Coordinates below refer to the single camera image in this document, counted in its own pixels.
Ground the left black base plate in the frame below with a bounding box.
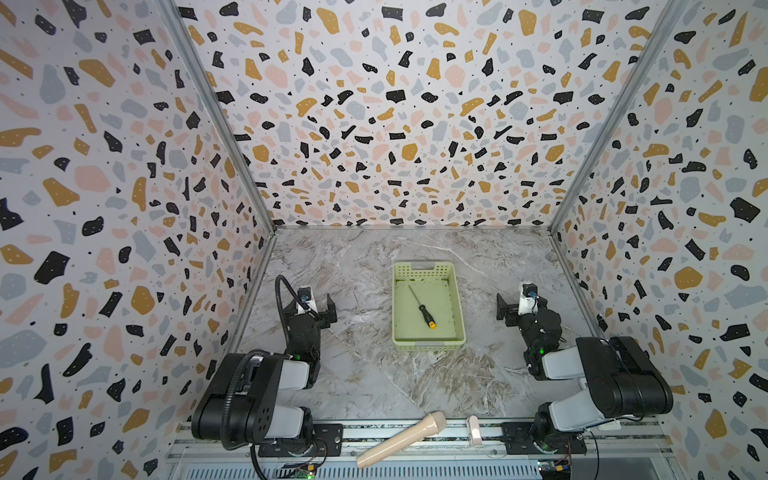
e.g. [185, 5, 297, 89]
[258, 423, 344, 459]

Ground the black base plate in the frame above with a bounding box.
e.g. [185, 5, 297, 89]
[500, 422, 587, 456]
[258, 423, 344, 459]

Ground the small white plastic clip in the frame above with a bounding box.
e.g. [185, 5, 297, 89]
[467, 415, 483, 446]

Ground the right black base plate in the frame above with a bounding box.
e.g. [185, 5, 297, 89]
[500, 422, 587, 456]

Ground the aluminium rail frame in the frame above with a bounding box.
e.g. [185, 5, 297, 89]
[166, 418, 685, 479]

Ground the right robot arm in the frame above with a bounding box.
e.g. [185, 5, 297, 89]
[496, 283, 673, 454]

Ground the black yellow handled screwdriver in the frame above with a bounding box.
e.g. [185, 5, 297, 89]
[408, 284, 437, 330]

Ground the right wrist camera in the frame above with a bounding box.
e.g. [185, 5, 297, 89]
[518, 283, 539, 315]

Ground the beige cylindrical handle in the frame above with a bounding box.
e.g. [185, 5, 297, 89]
[356, 411, 447, 469]

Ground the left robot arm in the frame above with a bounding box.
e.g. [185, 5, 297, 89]
[191, 287, 337, 456]

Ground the light green plastic bin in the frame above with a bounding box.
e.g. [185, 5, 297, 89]
[391, 260, 466, 351]

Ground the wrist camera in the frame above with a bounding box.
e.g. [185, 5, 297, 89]
[518, 283, 539, 315]
[296, 286, 314, 305]

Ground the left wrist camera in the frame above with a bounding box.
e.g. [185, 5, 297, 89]
[296, 286, 314, 305]

